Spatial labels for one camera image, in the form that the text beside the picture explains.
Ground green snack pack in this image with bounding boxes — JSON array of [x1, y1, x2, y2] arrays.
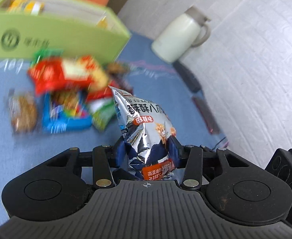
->
[[88, 98, 116, 131]]

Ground silver crisps snack bag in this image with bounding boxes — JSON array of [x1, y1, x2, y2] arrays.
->
[[110, 86, 176, 180]]

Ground blue cookie pack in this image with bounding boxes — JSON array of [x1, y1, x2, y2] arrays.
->
[[42, 90, 93, 134]]

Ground brown round cookie pack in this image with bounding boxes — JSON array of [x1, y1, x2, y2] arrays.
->
[[8, 90, 38, 133]]

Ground red snack bag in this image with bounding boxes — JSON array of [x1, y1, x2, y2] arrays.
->
[[27, 56, 110, 97]]

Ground red yellow biscuit pack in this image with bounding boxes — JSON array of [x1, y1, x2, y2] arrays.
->
[[86, 62, 134, 103]]

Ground green candy wrapper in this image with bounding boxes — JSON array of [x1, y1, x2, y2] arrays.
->
[[30, 49, 63, 67]]

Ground gold foil snack bag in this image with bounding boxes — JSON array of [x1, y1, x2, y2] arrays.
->
[[96, 16, 109, 29]]

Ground yellow cake snack pack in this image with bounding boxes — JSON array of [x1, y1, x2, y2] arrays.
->
[[7, 0, 45, 15]]

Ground dark red phone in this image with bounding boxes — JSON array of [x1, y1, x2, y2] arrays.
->
[[192, 96, 220, 134]]

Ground white thermos jug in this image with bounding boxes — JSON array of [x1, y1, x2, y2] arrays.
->
[[151, 6, 211, 63]]

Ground green cardboard box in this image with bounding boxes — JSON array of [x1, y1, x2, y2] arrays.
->
[[0, 0, 131, 64]]

